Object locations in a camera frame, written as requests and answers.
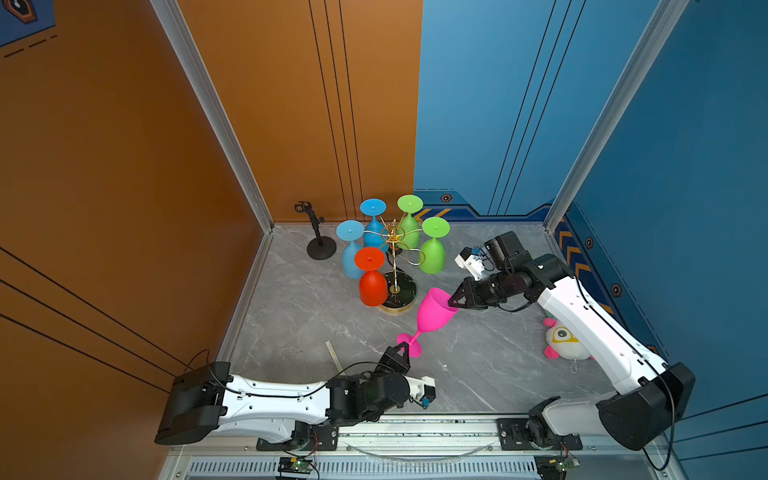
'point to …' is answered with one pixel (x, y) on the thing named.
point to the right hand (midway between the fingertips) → (452, 301)
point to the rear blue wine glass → (375, 234)
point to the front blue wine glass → (351, 231)
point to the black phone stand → (321, 247)
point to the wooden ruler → (334, 356)
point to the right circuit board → (554, 467)
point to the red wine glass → (373, 286)
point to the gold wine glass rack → (401, 286)
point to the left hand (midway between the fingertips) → (402, 336)
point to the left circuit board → (294, 465)
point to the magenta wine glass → (434, 313)
